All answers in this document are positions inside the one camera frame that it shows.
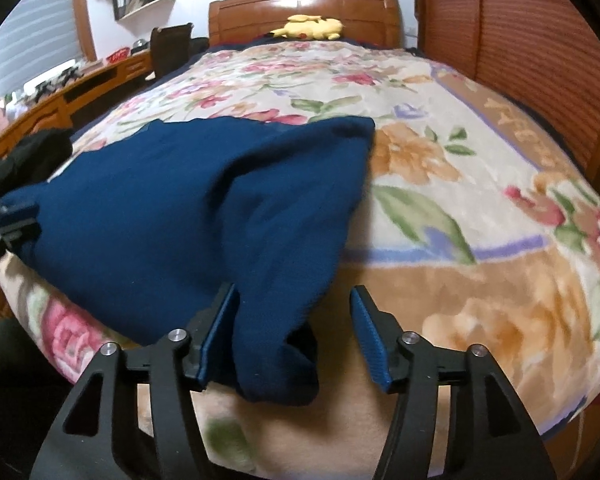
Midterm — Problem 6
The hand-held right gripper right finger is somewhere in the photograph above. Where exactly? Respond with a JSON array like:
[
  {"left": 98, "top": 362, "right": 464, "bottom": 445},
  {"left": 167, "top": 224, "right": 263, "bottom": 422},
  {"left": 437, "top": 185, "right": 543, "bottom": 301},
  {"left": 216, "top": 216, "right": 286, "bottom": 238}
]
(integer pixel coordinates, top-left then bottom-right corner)
[{"left": 349, "top": 285, "right": 556, "bottom": 480}]

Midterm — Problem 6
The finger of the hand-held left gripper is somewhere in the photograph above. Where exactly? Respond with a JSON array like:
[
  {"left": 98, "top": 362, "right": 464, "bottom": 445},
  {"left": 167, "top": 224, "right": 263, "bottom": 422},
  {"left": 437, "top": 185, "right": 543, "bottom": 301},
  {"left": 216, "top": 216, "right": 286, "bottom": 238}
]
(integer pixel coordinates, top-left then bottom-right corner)
[
  {"left": 0, "top": 225, "right": 43, "bottom": 255},
  {"left": 0, "top": 201, "right": 41, "bottom": 226}
]

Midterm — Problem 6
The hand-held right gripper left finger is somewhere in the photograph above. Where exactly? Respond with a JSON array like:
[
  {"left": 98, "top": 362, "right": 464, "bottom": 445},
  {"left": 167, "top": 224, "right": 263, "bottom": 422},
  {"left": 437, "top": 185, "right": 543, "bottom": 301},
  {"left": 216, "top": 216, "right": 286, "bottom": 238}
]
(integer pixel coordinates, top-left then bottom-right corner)
[{"left": 30, "top": 282, "right": 240, "bottom": 480}]

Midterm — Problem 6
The navy blue suit jacket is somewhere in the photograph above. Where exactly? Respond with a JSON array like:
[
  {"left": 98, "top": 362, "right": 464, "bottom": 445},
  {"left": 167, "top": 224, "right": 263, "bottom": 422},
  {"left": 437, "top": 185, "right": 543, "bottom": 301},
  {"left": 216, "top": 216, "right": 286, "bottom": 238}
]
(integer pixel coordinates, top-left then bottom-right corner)
[{"left": 2, "top": 116, "right": 377, "bottom": 406}]

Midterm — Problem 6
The black cloth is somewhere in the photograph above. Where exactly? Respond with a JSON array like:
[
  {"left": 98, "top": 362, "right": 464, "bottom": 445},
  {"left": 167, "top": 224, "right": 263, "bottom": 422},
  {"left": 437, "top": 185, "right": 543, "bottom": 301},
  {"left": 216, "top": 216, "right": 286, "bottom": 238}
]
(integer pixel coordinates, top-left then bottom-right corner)
[{"left": 0, "top": 130, "right": 74, "bottom": 206}]

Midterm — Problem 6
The wooden desk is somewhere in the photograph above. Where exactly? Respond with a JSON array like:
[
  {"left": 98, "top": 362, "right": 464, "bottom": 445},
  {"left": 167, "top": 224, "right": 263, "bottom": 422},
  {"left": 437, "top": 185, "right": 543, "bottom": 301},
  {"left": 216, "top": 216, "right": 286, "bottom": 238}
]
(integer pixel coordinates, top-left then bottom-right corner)
[{"left": 0, "top": 52, "right": 156, "bottom": 161}]

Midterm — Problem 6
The black desk gadget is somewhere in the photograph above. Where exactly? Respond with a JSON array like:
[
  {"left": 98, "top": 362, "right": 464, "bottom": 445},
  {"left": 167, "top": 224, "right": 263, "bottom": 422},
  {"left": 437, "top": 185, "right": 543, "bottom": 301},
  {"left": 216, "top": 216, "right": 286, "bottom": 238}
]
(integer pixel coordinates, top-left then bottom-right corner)
[{"left": 32, "top": 67, "right": 81, "bottom": 94}]

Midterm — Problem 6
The grey window blind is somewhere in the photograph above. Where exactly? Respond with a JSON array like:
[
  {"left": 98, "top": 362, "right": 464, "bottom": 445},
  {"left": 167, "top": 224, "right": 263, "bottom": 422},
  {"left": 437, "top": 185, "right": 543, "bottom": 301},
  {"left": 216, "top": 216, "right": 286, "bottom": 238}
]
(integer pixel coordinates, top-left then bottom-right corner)
[{"left": 0, "top": 0, "right": 88, "bottom": 111}]

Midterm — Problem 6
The floral printed blanket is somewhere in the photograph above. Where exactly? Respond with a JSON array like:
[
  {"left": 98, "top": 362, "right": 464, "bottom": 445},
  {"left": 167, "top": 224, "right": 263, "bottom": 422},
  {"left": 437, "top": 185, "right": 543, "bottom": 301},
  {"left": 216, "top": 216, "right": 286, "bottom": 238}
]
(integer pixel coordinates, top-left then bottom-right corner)
[{"left": 0, "top": 40, "right": 600, "bottom": 480}]

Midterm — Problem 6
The dark wooden chair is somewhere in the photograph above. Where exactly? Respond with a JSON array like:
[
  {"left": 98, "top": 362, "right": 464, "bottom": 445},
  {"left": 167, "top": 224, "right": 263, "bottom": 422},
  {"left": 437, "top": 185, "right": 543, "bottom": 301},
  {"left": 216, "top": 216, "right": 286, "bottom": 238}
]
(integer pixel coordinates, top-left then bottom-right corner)
[{"left": 149, "top": 24, "right": 196, "bottom": 79}]

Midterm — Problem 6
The wooden bed headboard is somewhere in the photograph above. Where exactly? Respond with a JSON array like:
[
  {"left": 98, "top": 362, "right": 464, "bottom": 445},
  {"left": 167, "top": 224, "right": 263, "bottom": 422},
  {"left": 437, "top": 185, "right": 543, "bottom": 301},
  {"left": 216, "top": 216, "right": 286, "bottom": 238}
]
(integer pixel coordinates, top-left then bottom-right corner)
[{"left": 208, "top": 0, "right": 400, "bottom": 52}]

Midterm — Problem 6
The yellow plush toy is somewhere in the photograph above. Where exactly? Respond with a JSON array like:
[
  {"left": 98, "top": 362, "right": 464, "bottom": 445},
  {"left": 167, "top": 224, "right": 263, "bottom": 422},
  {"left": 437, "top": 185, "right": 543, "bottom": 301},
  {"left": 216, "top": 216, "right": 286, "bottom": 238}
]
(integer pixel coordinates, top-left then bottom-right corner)
[{"left": 271, "top": 14, "right": 345, "bottom": 42}]

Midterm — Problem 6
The wooden louvered wardrobe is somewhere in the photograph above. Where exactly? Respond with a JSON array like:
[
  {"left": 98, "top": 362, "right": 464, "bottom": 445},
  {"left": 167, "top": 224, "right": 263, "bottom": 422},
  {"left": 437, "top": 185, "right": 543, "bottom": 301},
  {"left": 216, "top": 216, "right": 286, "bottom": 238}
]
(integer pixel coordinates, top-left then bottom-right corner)
[{"left": 414, "top": 0, "right": 600, "bottom": 196}]

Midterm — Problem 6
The wooden window frame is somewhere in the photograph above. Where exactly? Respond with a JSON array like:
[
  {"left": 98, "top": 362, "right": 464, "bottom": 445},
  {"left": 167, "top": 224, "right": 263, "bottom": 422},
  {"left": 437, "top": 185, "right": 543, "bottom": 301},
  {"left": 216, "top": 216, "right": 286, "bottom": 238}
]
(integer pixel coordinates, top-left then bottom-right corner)
[{"left": 71, "top": 0, "right": 99, "bottom": 63}]

